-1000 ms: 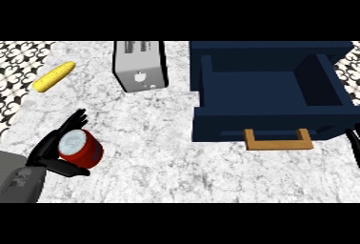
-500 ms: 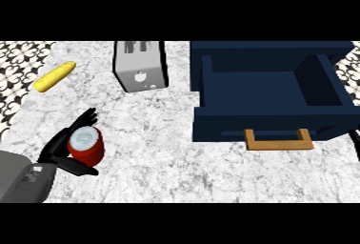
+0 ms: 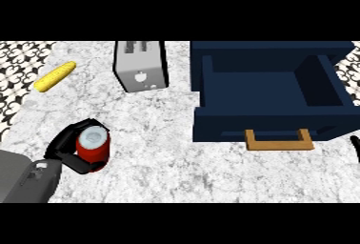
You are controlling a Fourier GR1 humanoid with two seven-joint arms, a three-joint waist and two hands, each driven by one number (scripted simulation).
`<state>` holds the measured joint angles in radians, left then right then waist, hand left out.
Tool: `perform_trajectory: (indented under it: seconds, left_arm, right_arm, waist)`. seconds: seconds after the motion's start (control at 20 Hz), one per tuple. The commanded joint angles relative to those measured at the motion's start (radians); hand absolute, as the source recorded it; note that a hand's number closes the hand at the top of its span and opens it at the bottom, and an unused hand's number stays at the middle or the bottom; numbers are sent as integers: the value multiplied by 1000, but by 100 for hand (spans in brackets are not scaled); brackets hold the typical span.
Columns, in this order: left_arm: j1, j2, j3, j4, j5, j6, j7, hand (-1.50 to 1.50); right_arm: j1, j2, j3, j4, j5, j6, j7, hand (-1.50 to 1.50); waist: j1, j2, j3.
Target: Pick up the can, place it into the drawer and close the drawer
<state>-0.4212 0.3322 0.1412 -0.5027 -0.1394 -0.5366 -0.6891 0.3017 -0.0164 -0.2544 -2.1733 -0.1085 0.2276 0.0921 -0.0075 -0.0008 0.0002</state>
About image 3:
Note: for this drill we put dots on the red can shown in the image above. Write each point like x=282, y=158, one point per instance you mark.
x=94, y=149

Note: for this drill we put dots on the dark blue open drawer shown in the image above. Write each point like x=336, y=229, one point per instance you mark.
x=275, y=101

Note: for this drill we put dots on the dark blue cabinet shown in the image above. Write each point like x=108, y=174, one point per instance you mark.
x=268, y=57

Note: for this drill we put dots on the silver toaster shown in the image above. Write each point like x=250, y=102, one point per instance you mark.
x=141, y=65

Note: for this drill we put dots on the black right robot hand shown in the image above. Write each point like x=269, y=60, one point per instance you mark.
x=356, y=143

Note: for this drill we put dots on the yellow corn cob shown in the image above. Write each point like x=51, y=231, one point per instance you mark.
x=55, y=76

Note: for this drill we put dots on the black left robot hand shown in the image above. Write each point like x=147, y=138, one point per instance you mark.
x=66, y=141

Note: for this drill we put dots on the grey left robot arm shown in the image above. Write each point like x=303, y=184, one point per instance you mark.
x=24, y=178

